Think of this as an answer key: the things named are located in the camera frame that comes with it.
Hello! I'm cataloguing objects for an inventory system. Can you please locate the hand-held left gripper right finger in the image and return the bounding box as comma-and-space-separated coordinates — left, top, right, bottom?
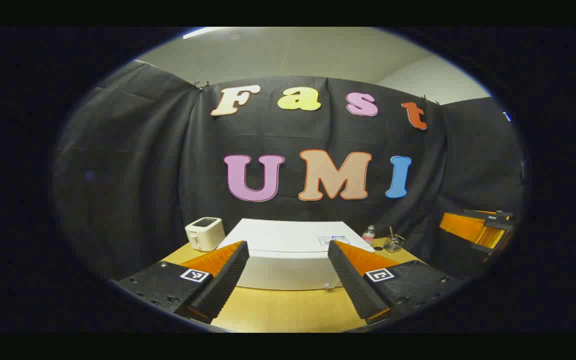
327, 240, 469, 323

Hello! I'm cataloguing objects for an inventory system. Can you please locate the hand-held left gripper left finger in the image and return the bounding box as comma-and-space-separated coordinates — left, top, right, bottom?
115, 240, 250, 323

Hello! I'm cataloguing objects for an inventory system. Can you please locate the white microwave oven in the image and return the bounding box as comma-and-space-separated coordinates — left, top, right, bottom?
216, 218, 376, 291

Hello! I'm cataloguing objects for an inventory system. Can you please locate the cream toaster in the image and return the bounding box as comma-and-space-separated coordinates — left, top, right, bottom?
185, 217, 226, 252

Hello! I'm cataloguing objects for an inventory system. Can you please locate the glass jar with stick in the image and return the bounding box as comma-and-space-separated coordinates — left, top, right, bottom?
383, 226, 406, 253

